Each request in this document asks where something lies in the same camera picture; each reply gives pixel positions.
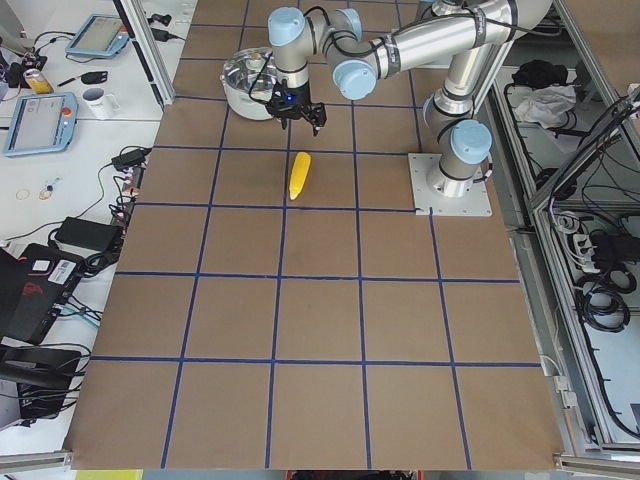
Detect blue teach pendant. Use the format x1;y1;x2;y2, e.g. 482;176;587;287
65;14;129;58
3;92;78;157

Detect black laptop charger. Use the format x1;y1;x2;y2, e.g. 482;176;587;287
111;147;151;171

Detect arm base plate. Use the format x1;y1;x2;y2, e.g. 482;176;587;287
408;153;492;217

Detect white mug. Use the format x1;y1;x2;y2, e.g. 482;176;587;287
82;88;120;120

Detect black cloth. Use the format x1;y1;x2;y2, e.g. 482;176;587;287
512;59;568;89

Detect black laptop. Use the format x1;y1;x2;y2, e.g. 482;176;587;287
1;243;84;345

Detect yellow drink can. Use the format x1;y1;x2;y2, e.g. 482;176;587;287
23;69;54;94

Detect near blue teach pendant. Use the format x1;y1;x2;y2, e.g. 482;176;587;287
3;92;78;157

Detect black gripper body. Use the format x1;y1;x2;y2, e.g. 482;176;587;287
265;82;312;119

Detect black power brick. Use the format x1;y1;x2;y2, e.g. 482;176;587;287
54;217;122;252

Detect glass pot lid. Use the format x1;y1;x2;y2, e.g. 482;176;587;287
221;47;277;101

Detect power strip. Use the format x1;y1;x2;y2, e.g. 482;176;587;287
109;165;146;228

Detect far blue teach pendant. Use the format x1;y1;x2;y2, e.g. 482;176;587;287
65;14;129;58

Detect coiled black cables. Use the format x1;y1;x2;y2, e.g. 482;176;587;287
574;269;632;334

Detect yellow corn cob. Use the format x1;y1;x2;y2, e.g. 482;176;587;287
288;152;312;200

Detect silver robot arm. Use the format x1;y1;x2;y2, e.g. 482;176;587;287
264;1;551;198

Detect pale green cooking pot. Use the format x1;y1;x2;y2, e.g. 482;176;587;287
220;76;272;121

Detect white crumpled cloth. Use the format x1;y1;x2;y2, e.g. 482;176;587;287
514;86;576;128

